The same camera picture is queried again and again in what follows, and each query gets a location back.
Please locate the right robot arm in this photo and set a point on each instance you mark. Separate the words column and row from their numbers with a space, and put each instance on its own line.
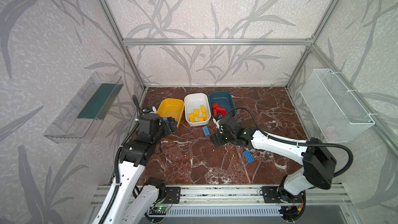
column 318, row 164

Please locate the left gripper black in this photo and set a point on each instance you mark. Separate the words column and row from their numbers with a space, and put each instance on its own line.
column 169, row 124

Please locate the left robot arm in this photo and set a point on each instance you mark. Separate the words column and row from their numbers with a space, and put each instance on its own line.
column 129, row 164

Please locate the white wire mesh basket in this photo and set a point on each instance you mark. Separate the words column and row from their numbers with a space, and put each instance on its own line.
column 338, row 113

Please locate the dark teal plastic bin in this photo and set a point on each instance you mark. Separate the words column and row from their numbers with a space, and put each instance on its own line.
column 220, row 99

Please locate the yellow plastic bin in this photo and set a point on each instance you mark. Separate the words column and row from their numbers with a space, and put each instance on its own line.
column 171, row 108

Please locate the white plastic bin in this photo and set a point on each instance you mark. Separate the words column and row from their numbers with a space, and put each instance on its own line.
column 195, row 101

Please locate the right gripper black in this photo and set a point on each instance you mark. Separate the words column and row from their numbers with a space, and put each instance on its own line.
column 222, row 137

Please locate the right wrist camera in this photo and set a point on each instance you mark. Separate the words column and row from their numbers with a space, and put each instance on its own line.
column 216, row 119

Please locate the red lego cluster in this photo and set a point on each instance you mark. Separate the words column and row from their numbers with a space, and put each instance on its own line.
column 217, row 109

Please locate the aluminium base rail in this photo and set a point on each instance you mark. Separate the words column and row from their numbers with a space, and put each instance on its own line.
column 249, row 194

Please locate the green circuit board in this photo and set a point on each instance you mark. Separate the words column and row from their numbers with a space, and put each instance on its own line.
column 159, row 210

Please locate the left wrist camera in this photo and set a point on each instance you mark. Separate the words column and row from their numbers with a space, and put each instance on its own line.
column 149, row 109

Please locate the clear acrylic wall shelf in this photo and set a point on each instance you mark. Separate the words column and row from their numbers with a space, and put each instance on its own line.
column 79, row 122

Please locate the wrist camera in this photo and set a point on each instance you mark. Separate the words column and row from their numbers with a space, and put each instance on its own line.
column 149, row 109
column 216, row 119

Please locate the blue lego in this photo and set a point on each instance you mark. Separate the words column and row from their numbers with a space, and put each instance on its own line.
column 206, row 131
column 249, row 158

